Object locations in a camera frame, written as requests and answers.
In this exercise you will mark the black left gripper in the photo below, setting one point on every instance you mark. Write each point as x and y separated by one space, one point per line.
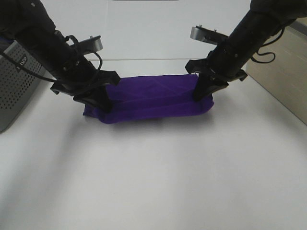
84 78

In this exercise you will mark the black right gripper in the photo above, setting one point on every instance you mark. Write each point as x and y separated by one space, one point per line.
222 66

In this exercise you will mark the purple towel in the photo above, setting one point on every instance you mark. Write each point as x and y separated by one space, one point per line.
147 97

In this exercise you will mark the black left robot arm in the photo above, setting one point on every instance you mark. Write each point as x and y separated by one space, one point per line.
28 23

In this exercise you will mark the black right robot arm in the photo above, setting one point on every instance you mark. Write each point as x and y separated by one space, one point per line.
264 19

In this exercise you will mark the grey perforated metal box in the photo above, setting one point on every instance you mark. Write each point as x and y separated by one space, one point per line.
16 86

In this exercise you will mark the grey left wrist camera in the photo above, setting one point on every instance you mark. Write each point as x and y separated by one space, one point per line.
92 44

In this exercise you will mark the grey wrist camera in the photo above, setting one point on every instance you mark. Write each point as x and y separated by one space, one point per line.
201 34
92 44

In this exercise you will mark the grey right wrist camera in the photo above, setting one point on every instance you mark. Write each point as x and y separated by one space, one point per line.
201 34

